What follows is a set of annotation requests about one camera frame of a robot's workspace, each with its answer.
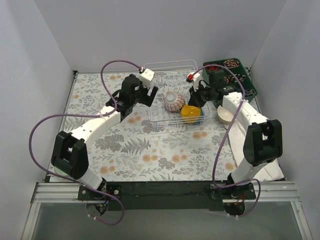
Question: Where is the dark blue bowl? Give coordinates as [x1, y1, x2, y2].
[193, 108, 205, 126]

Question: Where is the white wire dish rack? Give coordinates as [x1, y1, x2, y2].
[143, 59, 198, 128]

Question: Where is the floral table mat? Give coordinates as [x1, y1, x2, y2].
[67, 70, 238, 182]

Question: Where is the mint green bowl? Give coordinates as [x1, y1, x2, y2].
[53, 167, 67, 176]

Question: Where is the white cloth towel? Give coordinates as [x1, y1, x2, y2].
[228, 120, 284, 182]

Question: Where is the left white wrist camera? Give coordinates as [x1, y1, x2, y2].
[137, 67, 155, 89]

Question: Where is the yellow bowl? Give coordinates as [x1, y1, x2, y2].
[180, 104, 202, 125]

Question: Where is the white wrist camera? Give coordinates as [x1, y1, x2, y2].
[186, 72, 202, 92]
[137, 67, 155, 89]

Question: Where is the red patterned bowl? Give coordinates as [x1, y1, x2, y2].
[164, 91, 186, 113]

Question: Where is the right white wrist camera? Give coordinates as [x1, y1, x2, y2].
[186, 72, 202, 92]

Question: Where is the cream white bowl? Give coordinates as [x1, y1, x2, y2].
[217, 105, 234, 125]

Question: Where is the aluminium frame rail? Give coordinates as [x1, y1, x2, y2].
[31, 181, 301, 203]

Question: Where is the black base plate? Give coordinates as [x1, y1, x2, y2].
[77, 180, 256, 211]

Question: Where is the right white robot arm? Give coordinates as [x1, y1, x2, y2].
[186, 71, 283, 199]

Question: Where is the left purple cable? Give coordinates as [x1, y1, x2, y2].
[28, 59, 125, 226]

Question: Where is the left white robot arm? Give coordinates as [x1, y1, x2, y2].
[51, 68, 158, 200]

